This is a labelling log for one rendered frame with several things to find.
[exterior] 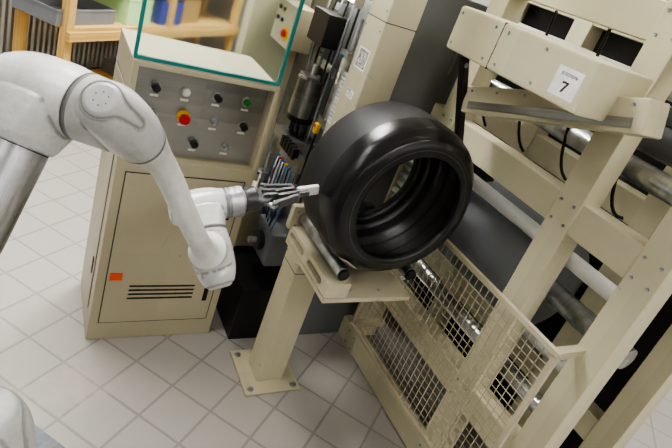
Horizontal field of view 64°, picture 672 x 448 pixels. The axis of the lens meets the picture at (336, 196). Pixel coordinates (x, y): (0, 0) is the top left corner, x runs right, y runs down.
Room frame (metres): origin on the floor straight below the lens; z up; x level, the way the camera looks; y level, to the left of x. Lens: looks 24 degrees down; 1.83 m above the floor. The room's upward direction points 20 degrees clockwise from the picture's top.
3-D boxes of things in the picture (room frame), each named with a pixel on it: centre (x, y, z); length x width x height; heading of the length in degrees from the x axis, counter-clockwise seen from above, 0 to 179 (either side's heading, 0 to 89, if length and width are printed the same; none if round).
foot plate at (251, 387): (1.94, 0.03, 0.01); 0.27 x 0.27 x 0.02; 34
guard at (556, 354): (1.74, -0.53, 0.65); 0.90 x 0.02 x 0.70; 34
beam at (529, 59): (1.81, -0.45, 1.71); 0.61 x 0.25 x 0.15; 34
